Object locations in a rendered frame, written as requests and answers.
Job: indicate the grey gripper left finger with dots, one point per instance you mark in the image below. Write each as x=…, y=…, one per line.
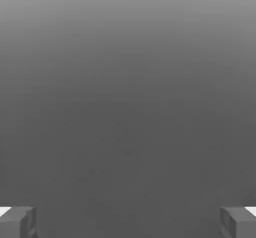
x=14, y=222

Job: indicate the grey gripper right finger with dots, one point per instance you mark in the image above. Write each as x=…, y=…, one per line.
x=242, y=222

